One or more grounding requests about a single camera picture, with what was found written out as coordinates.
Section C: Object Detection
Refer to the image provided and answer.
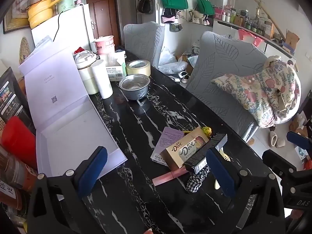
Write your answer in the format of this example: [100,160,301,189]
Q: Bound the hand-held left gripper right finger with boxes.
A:
[206,147,285,234]

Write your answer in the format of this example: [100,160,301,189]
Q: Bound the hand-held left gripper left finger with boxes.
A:
[27,146,109,234]

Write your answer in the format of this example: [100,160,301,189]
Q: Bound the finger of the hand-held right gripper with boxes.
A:
[262,149,312,188]
[286,131,312,150]

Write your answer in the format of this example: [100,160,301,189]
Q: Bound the black slim box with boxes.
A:
[184,134,228,175]

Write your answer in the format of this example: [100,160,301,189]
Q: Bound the gold chocolate box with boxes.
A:
[166,127,210,168]

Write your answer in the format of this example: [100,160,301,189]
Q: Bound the pink lip gloss tube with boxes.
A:
[152,169,189,186]

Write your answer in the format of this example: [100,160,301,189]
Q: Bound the white gift box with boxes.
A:
[18,36,128,178]

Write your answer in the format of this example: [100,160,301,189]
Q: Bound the cream hair clip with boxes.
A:
[214,147,231,191]

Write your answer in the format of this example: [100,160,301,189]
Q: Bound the checkered scrunchie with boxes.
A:
[186,164,210,192]

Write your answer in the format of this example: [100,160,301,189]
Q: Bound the printed cushion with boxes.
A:
[211,56,301,129]

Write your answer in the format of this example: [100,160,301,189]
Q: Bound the purple card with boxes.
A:
[150,127,185,162]

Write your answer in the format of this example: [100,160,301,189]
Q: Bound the clear jar brown contents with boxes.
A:
[0,146,39,192]

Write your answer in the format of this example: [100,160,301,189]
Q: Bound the red lidded jar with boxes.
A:
[1,116,38,170]

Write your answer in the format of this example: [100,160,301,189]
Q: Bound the clear jar white label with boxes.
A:
[0,178,25,210]

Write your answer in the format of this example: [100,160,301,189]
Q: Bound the white paper roll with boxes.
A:
[92,60,114,99]

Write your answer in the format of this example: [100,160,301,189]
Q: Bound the metal bowl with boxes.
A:
[119,74,150,100]

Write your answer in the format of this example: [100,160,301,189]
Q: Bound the cream lidded tumbler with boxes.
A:
[74,50,100,95]

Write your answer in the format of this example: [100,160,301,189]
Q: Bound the cardboard box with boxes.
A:
[285,30,300,51]

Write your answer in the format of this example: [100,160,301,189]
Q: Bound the tissue box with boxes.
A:
[105,51,127,81]

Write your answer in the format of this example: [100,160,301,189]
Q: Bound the grey leaf-pattern chair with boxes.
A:
[123,21,165,67]
[186,31,269,142]

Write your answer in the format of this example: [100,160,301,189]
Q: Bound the tape roll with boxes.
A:
[126,60,152,77]

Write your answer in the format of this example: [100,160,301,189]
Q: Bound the black snack pouch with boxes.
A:
[0,66,36,132]

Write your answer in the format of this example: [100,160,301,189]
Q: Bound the white plastic bags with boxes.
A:
[158,47,188,74]

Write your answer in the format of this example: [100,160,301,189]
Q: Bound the row of jars and bottles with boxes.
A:
[214,4,285,39]

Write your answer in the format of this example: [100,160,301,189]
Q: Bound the stack of pink cups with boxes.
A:
[94,35,115,55]

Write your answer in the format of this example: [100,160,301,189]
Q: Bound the white cabinet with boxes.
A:
[212,18,296,64]

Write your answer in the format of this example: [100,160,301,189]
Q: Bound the white refrigerator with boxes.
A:
[31,4,98,54]

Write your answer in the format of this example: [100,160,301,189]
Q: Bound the brown door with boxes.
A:
[86,0,120,47]

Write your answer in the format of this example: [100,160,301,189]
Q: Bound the green tote bag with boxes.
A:
[196,0,215,15]
[160,0,189,10]

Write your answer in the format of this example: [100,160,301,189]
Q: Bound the yellow pot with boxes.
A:
[27,0,65,29]

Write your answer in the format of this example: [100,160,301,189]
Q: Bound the framed picture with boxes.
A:
[3,0,32,35]

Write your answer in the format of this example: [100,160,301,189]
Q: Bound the black power cord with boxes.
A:
[50,12,61,44]

